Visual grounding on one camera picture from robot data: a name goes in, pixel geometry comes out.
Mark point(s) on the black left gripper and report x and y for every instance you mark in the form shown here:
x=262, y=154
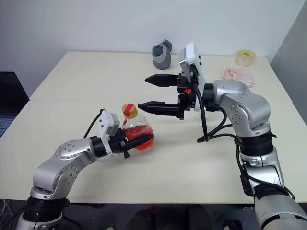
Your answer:
x=117, y=145

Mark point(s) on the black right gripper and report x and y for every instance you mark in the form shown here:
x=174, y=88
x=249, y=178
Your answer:
x=185, y=100

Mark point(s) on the clear bottle with red drink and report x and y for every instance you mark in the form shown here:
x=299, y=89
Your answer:
x=135, y=123

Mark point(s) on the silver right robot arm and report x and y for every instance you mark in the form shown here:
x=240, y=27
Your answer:
x=249, y=105

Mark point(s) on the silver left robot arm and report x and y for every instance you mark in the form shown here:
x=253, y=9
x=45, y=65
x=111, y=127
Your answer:
x=69, y=153

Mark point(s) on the grey rolled sock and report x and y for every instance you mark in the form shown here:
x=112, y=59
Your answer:
x=161, y=56

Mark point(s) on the pink cloth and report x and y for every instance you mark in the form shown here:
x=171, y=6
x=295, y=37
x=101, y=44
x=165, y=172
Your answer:
x=238, y=75

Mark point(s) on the clear tape roll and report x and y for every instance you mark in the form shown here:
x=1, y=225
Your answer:
x=245, y=58

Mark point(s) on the black chair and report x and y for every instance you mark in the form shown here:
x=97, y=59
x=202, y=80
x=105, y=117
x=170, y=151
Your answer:
x=13, y=86

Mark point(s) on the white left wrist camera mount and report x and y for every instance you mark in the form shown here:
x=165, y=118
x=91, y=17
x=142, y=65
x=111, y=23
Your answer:
x=105, y=122

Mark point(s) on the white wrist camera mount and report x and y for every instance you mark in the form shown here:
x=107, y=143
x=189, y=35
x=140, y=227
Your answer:
x=105, y=122
x=192, y=54

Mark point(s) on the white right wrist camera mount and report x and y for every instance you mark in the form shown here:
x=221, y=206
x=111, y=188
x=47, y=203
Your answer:
x=192, y=54

